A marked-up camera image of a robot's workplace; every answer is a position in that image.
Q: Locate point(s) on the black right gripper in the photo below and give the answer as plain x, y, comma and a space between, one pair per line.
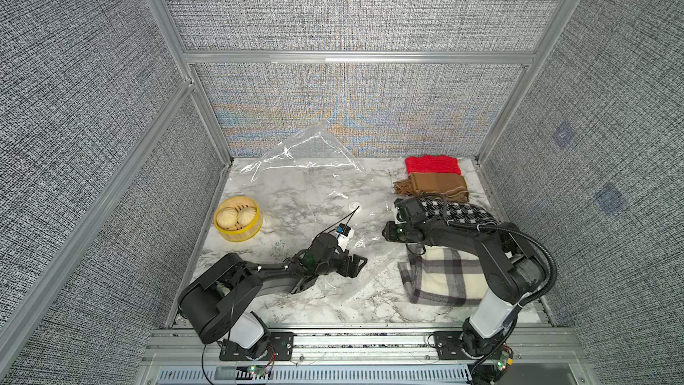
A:
387, 232

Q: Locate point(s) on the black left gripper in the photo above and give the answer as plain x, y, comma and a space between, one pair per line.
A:
354, 269

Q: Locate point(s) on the black white houndstooth scarf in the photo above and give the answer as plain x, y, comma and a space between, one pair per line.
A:
457, 212

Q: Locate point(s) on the grey cream plaid scarf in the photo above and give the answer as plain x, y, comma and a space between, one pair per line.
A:
443, 277

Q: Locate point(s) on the brown striped fringed scarf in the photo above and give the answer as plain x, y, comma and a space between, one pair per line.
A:
452, 186

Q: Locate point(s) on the red knitted scarf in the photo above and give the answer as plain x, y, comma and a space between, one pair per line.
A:
432, 165

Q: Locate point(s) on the clear plastic vacuum bag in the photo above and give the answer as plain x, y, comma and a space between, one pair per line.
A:
305, 184

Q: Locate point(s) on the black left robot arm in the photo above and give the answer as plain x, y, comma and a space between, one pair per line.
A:
216, 303

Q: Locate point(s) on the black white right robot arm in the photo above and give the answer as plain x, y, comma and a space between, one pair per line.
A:
517, 268

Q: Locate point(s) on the white vacuum bag valve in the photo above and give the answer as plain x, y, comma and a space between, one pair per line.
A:
354, 206

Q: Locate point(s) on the white steamed bun right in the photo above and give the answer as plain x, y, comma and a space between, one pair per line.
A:
246, 216

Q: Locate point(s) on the white steamed bun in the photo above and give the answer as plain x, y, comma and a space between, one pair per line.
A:
246, 216
227, 218

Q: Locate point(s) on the yellow rimmed bamboo steamer basket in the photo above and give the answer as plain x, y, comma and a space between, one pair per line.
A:
238, 233

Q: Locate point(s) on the white steamed bun left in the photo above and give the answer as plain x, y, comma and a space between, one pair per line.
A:
227, 218

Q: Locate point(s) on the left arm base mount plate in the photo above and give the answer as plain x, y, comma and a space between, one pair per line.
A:
270, 347

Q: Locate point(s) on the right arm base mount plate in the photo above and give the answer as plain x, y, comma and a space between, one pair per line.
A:
456, 345

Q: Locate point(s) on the aluminium front rail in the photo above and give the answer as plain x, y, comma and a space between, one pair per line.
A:
356, 343

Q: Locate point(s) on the aluminium right corner post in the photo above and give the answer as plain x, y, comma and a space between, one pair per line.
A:
558, 21

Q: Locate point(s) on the aluminium frame corner post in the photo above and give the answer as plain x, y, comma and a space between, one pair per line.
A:
198, 94

